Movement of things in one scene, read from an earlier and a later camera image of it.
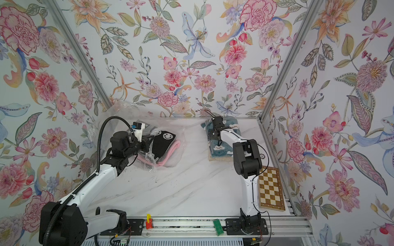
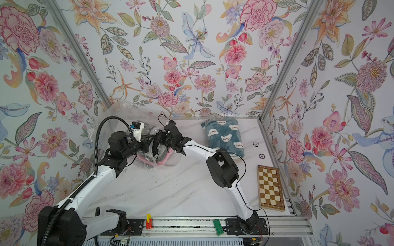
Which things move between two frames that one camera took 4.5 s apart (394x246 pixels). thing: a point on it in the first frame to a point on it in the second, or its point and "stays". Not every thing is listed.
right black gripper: x=211 y=134 to x=163 y=136
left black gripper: x=145 y=143 stays
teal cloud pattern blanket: x=221 y=149 stays
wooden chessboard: x=271 y=193 stays
